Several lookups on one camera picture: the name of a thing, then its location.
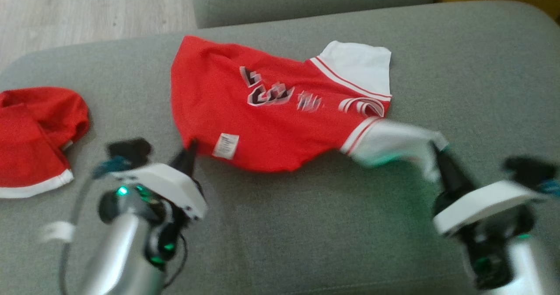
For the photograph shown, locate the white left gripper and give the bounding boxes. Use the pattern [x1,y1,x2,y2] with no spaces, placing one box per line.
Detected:
[111,140,209,222]

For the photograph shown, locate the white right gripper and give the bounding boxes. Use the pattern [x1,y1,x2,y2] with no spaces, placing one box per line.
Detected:
[432,142,532,237]

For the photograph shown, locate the red jersey with white sleeves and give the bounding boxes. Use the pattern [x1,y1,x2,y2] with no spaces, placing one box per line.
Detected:
[170,35,449,183]

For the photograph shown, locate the red mesh shorts white band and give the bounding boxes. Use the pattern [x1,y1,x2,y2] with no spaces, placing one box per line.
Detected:
[0,86,91,199]

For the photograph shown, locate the grey sofa seat cushion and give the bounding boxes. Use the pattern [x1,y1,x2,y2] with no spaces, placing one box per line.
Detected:
[0,0,560,295]

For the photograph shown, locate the left camera cable teal plug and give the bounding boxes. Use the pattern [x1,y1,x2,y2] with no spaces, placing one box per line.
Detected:
[41,155,133,295]

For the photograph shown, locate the camera cable teal plug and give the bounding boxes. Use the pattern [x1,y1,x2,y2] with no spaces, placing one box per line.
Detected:
[537,179,560,198]
[41,155,133,295]

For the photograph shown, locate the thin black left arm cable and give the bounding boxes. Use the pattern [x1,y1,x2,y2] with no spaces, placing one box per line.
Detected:
[164,232,189,288]

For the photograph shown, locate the right camera cable teal plug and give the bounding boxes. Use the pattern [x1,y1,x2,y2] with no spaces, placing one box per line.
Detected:
[537,179,560,198]

